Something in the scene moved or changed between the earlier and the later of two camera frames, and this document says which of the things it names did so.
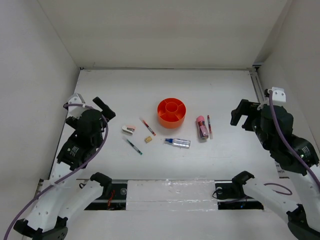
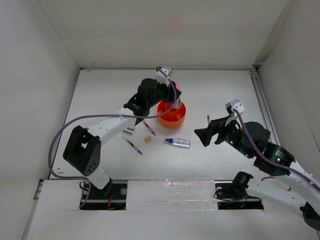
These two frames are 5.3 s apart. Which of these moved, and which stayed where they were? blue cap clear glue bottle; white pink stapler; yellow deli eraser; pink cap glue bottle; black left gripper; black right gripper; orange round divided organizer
Moved: black left gripper; pink cap glue bottle; black right gripper
Stayed: yellow deli eraser; blue cap clear glue bottle; white pink stapler; orange round divided organizer
